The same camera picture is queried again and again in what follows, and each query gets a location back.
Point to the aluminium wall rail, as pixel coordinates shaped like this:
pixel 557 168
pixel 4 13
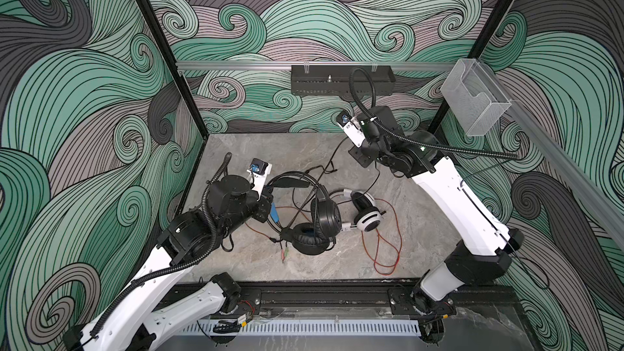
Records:
pixel 247 65

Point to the black blue gaming headset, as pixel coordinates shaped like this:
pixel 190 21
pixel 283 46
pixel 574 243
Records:
pixel 315 237

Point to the white slotted cable duct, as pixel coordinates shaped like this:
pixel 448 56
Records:
pixel 331 327

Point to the clear plastic wall bin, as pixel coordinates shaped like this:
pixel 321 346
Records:
pixel 475 96

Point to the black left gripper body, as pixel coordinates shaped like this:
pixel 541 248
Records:
pixel 259 209

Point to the black wall shelf tray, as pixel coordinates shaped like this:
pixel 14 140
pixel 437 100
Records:
pixel 334 81

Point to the black corner frame post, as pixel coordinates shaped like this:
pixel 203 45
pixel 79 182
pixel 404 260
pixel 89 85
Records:
pixel 165 50
pixel 501 18

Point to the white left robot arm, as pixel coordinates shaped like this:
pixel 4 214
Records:
pixel 134 320

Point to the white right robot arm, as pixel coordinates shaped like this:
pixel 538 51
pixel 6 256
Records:
pixel 486 246

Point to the black front frame rail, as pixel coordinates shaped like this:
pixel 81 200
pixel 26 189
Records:
pixel 395 295

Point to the black corner frame post left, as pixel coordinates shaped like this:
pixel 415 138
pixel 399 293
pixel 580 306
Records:
pixel 165 50

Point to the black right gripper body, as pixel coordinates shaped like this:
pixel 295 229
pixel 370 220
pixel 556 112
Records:
pixel 368 153

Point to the right side aluminium rail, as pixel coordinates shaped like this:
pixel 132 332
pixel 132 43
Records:
pixel 569 173

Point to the black corner frame post right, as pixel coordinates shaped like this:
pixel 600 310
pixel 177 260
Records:
pixel 501 18

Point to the white black headphones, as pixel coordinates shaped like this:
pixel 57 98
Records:
pixel 368 216

